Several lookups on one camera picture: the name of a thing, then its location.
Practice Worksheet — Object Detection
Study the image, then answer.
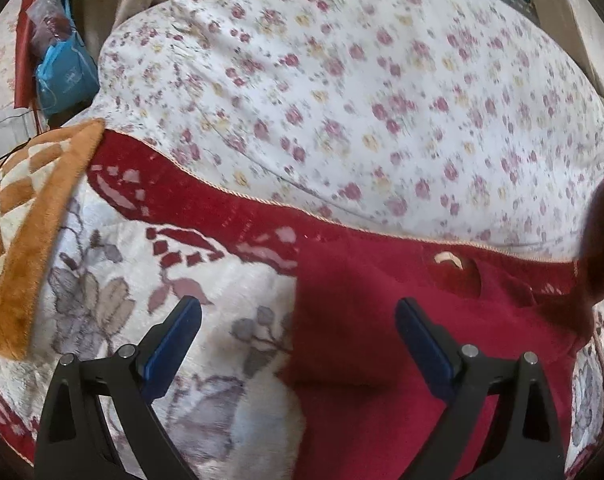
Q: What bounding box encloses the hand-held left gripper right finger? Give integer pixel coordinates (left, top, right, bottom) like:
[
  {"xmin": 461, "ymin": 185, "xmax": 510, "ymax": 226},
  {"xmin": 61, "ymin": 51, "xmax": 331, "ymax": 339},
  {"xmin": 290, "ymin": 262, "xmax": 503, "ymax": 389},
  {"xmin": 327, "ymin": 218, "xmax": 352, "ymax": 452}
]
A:
[{"xmin": 394, "ymin": 297, "xmax": 567, "ymax": 480}]

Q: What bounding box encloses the orange checkered blanket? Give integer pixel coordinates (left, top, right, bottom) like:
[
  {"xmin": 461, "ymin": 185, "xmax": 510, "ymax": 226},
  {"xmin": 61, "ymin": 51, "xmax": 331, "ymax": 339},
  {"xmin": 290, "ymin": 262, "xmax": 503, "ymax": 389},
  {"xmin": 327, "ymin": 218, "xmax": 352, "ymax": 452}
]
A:
[{"xmin": 0, "ymin": 118, "xmax": 107, "ymax": 361}]

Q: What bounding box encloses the red and white plush blanket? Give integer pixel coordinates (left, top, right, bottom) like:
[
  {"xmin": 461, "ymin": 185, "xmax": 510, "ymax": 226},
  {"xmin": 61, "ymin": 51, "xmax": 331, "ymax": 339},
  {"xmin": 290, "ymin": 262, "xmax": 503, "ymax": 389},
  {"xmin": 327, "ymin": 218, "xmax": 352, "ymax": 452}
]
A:
[{"xmin": 0, "ymin": 127, "xmax": 604, "ymax": 480}]

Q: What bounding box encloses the blue bag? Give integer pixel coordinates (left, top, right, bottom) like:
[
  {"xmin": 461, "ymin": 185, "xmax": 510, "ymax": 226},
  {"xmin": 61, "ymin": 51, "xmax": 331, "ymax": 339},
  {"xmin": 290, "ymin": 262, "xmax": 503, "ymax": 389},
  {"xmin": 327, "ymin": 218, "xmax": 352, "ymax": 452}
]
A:
[{"xmin": 35, "ymin": 30, "xmax": 100, "ymax": 117}]

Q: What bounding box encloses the red cloth strip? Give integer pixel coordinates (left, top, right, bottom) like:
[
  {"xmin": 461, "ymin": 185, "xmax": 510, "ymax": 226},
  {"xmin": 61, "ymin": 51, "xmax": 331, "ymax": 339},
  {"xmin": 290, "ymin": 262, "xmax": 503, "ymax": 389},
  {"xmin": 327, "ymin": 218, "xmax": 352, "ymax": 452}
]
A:
[{"xmin": 13, "ymin": 0, "xmax": 45, "ymax": 111}]

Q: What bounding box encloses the clear plastic bag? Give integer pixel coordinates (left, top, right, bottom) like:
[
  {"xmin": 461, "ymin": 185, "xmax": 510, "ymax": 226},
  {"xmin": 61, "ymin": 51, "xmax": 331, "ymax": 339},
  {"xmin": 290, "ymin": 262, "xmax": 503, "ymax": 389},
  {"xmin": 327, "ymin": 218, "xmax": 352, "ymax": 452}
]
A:
[{"xmin": 26, "ymin": 0, "xmax": 68, "ymax": 53}]

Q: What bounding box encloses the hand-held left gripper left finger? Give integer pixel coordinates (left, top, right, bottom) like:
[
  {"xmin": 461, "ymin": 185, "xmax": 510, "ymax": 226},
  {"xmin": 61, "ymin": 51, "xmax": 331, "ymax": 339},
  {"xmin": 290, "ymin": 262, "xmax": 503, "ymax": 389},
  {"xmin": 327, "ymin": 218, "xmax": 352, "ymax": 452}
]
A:
[{"xmin": 34, "ymin": 296, "xmax": 203, "ymax": 480}]

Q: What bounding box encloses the floral white pillow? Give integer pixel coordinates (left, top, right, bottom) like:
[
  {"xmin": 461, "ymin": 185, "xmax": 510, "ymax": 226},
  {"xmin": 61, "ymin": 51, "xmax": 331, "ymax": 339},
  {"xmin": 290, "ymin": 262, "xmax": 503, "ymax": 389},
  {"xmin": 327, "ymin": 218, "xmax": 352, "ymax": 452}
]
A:
[{"xmin": 89, "ymin": 0, "xmax": 604, "ymax": 263}]

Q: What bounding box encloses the dark red sweater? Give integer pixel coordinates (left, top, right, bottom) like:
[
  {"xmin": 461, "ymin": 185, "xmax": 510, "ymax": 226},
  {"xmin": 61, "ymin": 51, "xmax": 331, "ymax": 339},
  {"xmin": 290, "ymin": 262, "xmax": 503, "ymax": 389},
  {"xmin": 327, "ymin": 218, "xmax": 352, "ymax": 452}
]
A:
[{"xmin": 279, "ymin": 172, "xmax": 604, "ymax": 480}]

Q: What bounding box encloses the black cable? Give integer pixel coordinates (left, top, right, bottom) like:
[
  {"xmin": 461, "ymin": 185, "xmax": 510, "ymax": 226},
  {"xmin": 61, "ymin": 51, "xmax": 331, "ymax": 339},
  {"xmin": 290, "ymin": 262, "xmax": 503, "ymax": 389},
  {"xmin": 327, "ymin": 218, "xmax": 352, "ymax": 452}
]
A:
[{"xmin": 0, "ymin": 105, "xmax": 50, "ymax": 211}]

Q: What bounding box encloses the beige cloth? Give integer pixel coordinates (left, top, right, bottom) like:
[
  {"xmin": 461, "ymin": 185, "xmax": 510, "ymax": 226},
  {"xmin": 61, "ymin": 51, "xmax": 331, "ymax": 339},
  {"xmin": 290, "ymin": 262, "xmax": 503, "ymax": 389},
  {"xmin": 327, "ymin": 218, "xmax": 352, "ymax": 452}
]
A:
[{"xmin": 519, "ymin": 0, "xmax": 604, "ymax": 126}]

